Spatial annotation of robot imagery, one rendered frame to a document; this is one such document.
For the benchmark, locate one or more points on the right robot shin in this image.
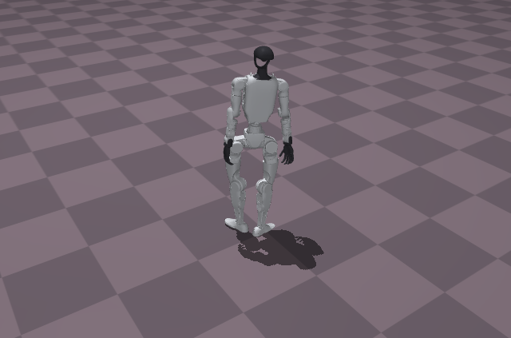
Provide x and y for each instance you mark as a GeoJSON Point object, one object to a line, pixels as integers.
{"type": "Point", "coordinates": [263, 201]}

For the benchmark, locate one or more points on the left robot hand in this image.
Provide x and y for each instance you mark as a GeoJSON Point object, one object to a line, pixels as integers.
{"type": "Point", "coordinates": [227, 151]}

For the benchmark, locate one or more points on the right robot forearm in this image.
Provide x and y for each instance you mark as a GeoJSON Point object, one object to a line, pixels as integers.
{"type": "Point", "coordinates": [286, 127]}

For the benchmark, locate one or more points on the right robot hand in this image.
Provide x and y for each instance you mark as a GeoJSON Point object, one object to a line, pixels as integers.
{"type": "Point", "coordinates": [288, 152]}

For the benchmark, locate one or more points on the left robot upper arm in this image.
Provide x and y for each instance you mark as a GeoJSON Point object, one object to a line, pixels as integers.
{"type": "Point", "coordinates": [237, 85]}

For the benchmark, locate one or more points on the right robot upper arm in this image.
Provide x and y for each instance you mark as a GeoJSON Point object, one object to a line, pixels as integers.
{"type": "Point", "coordinates": [283, 88]}

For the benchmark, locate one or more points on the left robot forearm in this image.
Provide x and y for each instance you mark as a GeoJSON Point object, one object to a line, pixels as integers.
{"type": "Point", "coordinates": [231, 126]}

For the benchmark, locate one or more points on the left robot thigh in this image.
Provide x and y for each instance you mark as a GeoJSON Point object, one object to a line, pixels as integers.
{"type": "Point", "coordinates": [233, 171]}

